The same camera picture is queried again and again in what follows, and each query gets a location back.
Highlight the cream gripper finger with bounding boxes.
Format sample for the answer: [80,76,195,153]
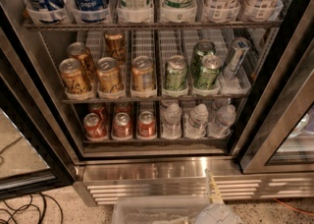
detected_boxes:
[205,168,224,204]

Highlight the clear water bottle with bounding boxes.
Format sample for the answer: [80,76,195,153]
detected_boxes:
[161,103,183,140]
[160,99,179,110]
[184,104,209,140]
[208,105,236,139]
[211,97,231,112]

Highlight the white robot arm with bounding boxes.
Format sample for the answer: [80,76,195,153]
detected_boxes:
[195,168,242,224]

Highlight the glass fridge door right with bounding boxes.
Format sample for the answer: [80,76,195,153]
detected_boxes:
[240,40,314,174]

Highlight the glass fridge door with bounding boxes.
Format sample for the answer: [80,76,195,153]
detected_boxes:
[0,29,76,199]
[240,40,314,174]

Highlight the glass fridge door left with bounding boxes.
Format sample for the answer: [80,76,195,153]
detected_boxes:
[0,29,76,199]

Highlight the clear plastic bin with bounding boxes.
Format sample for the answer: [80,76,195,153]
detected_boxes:
[112,196,208,224]

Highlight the red soda can front right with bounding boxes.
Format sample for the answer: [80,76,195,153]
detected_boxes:
[137,111,156,138]

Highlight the red soda can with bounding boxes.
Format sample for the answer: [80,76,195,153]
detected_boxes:
[83,113,107,139]
[88,103,108,122]
[137,111,156,138]
[114,102,132,116]
[113,112,132,139]

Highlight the green LaCroix can front right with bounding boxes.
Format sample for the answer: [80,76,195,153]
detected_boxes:
[194,55,222,90]

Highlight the green lacroix can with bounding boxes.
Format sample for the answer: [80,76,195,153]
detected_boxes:
[164,55,187,91]
[194,55,222,90]
[190,39,216,78]

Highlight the red soda can front middle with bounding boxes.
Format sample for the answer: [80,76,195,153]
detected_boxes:
[113,112,132,139]

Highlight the red soda can back middle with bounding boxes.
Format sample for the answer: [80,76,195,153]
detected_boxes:
[114,102,132,116]

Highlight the green LaCroix can left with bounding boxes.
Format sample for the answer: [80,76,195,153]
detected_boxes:
[164,55,187,91]

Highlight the red soda can front left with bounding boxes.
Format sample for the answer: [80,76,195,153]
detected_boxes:
[83,113,107,139]

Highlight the red soda can back left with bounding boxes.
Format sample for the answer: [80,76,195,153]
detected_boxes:
[88,103,108,122]

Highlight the green LaCroix can back right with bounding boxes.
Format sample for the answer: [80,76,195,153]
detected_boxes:
[190,39,216,78]

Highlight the slim silver blue can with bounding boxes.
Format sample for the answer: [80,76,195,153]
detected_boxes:
[223,37,250,80]

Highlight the orange lacroix can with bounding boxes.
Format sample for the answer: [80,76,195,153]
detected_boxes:
[59,58,91,94]
[96,57,124,93]
[104,30,127,64]
[67,42,95,82]

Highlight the orange LaCroix can front left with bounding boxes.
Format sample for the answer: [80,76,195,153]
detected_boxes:
[59,58,91,94]

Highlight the orange LaCroix can far back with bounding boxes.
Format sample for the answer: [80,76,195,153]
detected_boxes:
[104,30,127,64]

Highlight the orange LaCroix can back left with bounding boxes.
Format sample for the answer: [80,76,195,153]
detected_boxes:
[67,42,95,82]

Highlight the orange cable on floor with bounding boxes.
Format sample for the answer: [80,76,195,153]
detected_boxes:
[273,197,314,217]

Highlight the black cable on floor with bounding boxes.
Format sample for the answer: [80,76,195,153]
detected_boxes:
[0,192,65,224]

